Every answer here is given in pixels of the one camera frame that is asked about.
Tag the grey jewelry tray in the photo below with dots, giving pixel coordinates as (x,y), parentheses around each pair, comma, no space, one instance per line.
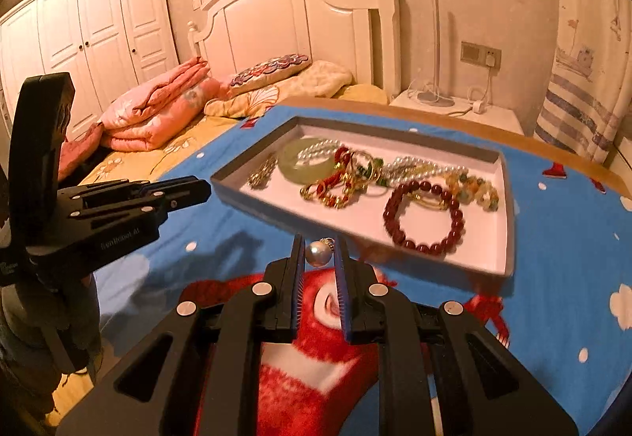
(474,238)

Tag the white nightstand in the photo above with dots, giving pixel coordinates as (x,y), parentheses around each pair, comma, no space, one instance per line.
(493,117)

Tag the gold rings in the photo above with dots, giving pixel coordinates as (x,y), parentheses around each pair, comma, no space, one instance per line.
(368,166)

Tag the yellow printed bed sheet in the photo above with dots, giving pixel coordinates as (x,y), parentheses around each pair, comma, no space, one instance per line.
(148,159)

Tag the green jade bangle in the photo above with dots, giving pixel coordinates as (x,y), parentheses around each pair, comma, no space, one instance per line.
(291,164)

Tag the white bed headboard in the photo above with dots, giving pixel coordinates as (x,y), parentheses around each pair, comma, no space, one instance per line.
(261,26)

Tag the white wardrobe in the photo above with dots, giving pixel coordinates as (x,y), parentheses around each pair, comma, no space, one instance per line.
(98,31)

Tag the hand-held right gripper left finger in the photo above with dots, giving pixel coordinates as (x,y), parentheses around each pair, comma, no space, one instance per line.
(297,283)

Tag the folded pink quilt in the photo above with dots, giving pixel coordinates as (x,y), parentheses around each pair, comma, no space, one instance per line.
(148,115)

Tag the patterned pillow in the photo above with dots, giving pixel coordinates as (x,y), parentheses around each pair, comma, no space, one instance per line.
(269,70)

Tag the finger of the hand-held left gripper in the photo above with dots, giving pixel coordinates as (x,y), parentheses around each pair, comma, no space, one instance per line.
(128,214)
(187,186)

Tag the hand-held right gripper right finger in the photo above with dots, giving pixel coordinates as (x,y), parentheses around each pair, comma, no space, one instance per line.
(340,288)

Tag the pearl pendant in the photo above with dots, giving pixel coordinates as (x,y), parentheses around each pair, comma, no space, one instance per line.
(317,253)

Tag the printed striped curtain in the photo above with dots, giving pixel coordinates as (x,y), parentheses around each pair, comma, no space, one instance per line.
(582,70)

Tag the wall socket panel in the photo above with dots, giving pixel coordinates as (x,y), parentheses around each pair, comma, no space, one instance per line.
(471,51)

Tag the blue cloud printed cloth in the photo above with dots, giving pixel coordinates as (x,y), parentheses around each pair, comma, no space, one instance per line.
(553,238)

